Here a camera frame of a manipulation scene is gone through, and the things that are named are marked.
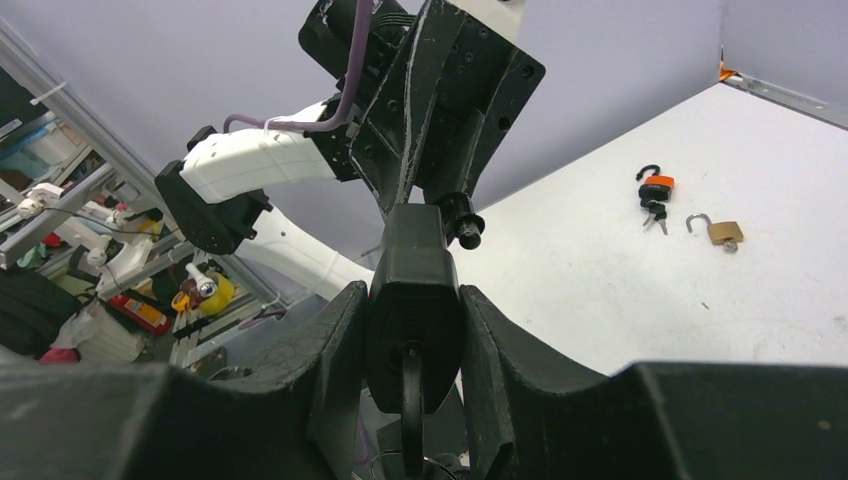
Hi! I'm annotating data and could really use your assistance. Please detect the small brass padlock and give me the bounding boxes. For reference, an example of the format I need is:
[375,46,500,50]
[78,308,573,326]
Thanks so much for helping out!
[685,213,745,254]

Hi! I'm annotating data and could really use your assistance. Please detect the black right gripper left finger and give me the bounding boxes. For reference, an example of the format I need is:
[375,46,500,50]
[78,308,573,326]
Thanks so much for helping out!
[1,281,368,479]

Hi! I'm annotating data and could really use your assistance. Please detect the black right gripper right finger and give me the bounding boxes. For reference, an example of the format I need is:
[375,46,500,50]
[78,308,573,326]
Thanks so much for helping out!
[461,286,847,479]

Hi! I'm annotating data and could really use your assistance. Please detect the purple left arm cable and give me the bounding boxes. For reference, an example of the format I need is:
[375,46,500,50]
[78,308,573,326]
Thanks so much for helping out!
[222,0,376,136]

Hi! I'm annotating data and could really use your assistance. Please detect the cluttered background shelf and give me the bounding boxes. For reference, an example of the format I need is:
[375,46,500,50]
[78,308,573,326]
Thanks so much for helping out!
[1,25,289,369]

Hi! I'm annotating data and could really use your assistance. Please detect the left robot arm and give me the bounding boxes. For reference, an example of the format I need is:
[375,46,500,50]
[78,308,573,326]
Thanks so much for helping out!
[155,1,545,299]

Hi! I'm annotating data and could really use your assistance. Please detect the small black-headed keys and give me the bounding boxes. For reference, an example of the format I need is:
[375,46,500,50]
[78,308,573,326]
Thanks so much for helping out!
[641,200,668,235]

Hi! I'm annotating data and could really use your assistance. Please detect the aluminium table edge rail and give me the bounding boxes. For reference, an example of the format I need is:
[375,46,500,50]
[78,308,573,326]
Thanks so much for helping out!
[719,64,847,130]

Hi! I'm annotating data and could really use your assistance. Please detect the orange and black padlock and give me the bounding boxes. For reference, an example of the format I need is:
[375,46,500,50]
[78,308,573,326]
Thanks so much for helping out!
[635,164,675,208]

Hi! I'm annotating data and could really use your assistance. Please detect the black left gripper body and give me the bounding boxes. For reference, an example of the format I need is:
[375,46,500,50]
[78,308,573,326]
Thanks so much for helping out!
[334,1,545,218]

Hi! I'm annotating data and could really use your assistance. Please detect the large black padlock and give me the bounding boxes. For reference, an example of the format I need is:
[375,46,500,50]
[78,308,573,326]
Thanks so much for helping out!
[365,204,466,414]

